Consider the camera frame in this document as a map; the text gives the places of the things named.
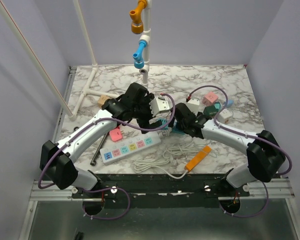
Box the pink cube socket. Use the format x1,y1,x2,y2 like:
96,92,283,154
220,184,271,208
202,91,219,106

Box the white PVC pipe frame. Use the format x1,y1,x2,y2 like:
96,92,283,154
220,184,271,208
0,0,152,121

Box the wooden cube socket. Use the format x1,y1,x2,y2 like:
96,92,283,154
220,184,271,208
97,95,110,108

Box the orange power strip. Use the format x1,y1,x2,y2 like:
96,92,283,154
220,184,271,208
184,146,212,173

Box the white long power strip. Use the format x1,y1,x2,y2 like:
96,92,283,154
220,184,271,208
99,132,162,165

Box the dark green tiger cube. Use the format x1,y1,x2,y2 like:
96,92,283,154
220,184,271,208
203,105,219,118

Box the teal cube plug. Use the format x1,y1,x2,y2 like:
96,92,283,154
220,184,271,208
214,102,222,111

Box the pink plug adapter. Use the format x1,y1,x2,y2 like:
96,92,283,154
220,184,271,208
108,127,123,142

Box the white tiger cube socket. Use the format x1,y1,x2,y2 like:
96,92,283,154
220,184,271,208
217,108,233,124

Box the black mounting rail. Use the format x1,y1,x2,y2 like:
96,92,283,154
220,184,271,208
72,173,250,209

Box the small light blue plug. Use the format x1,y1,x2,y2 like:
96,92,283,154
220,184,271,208
224,99,234,108

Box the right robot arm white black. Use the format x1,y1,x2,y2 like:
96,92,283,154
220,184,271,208
174,103,286,196

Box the dark metal T-handle tool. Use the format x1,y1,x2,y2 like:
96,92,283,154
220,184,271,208
90,133,109,167

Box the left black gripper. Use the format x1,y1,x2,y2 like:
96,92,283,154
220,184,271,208
132,94,163,134

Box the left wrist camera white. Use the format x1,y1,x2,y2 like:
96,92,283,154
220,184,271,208
149,96,171,117

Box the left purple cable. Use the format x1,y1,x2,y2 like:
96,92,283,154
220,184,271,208
37,92,176,221

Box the blue valve fitting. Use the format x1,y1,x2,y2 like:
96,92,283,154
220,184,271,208
132,40,148,69

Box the teal USB power strip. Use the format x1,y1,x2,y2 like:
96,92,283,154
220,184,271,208
158,118,185,135

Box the orange valve fitting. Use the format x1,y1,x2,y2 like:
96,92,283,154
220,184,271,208
129,0,148,35

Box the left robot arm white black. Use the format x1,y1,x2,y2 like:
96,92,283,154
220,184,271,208
39,82,162,198

